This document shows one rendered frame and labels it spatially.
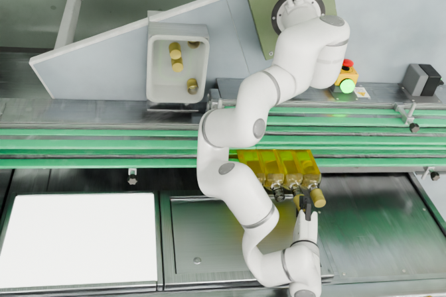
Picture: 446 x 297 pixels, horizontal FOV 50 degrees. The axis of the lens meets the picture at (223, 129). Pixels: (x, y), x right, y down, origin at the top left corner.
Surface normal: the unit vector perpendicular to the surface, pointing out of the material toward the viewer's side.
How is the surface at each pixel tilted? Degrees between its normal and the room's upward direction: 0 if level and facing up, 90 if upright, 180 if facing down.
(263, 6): 3
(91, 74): 0
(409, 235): 90
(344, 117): 90
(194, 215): 90
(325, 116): 90
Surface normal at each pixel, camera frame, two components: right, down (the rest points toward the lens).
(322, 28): 0.23, -0.64
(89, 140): 0.12, -0.79
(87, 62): 0.15, 0.62
